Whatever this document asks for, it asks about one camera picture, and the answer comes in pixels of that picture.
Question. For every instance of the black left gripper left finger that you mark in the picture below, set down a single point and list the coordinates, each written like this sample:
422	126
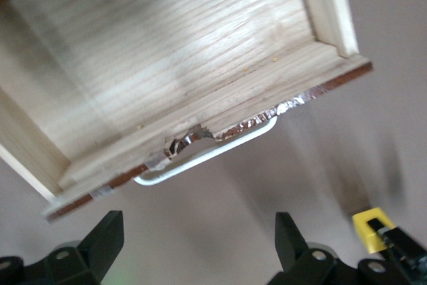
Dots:
106	241

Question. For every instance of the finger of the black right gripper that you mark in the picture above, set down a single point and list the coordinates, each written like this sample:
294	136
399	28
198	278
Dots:
400	241

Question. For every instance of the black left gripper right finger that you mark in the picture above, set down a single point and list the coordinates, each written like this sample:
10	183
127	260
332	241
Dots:
287	241

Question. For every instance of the yellow cube block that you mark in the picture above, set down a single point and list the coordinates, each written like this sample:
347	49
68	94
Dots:
362	231

